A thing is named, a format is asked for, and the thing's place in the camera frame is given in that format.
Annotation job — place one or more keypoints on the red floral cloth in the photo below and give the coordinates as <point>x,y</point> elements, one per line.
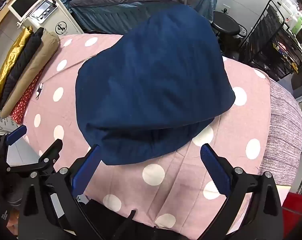
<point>23,97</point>

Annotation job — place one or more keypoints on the black round stool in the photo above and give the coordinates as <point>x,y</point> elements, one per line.
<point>224,23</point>

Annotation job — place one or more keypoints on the pink polka dot blanket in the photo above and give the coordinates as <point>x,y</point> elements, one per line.
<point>181,187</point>

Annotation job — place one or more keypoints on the white bottle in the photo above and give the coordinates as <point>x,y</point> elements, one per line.
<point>290,8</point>

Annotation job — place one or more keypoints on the green bottle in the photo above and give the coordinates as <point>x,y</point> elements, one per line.
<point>298,22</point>

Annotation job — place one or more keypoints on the wooden counter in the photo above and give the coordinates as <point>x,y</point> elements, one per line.
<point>0,21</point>

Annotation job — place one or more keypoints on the shiny gold jacket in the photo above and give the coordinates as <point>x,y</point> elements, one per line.
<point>8,65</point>

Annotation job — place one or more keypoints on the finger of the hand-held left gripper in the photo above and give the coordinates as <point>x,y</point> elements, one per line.
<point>15,135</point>
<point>52,150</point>

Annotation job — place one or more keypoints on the bed with grey blanket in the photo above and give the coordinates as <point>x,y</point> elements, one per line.
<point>110,15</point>

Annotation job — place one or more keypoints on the wall socket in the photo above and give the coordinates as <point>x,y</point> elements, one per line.
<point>226,8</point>

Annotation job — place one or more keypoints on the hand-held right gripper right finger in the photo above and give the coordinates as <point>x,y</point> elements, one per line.
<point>216,172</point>

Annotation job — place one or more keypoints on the navy blue jacket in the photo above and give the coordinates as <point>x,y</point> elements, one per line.
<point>151,80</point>

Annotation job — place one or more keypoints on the black quilted jacket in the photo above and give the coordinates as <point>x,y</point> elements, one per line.
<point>23,60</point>

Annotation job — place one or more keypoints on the white machine with screen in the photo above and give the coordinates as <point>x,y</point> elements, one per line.
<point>65,17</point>

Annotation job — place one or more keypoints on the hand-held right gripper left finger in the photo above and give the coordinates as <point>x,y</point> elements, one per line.
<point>87,171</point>

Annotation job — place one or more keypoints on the red box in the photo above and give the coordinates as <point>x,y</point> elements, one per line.
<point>293,210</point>

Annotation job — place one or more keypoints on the white printed box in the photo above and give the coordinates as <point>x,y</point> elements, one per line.
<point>0,120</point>

